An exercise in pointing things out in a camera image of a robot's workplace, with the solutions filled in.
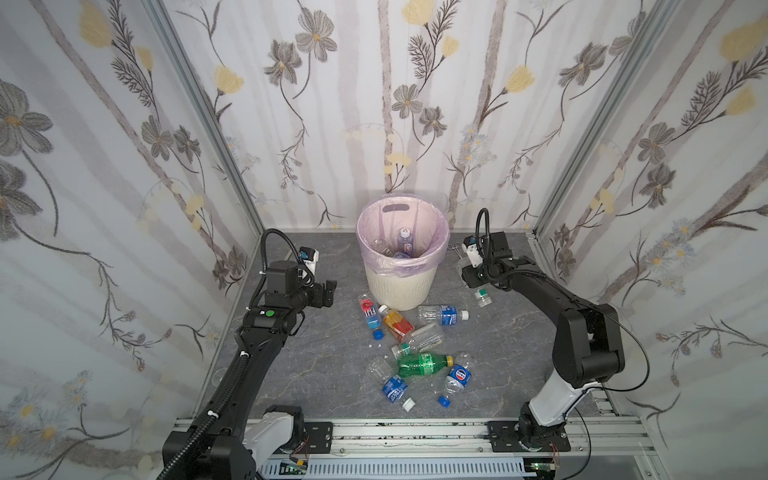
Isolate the clear bottle green label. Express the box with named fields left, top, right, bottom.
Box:
left=455, top=257, right=492, bottom=308

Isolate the clear bottle red blue label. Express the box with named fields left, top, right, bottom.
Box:
left=358, top=293, right=384, bottom=341

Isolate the clear bottle purple label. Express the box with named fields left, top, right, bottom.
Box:
left=398, top=227, right=414, bottom=258

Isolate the clear bottle blue round logo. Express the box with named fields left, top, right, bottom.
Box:
left=438, top=364, right=472, bottom=408

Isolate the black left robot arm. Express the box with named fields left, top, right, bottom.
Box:
left=158, top=228, right=337, bottom=479

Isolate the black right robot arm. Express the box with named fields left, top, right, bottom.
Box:
left=461, top=207, right=651, bottom=453

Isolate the white ribbed waste bin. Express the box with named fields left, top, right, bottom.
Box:
left=365, top=266, right=437, bottom=311

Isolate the pink plastic bin liner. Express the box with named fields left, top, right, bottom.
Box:
left=356, top=194, right=450, bottom=278

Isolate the clear square bottle centre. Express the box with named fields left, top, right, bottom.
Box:
left=391, top=323, right=445, bottom=360

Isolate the orange drink bottle red label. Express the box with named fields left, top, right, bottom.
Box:
left=378, top=305, right=415, bottom=342

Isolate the green bottle yellow cap centre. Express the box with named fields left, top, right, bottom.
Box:
left=398, top=352, right=454, bottom=378

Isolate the clear bottle blue label front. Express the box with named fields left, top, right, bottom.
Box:
left=367, top=357, right=416, bottom=412

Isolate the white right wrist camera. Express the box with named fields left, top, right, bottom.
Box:
left=462, top=235, right=483, bottom=268

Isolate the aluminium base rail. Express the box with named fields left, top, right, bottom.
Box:
left=173, top=416, right=661, bottom=480

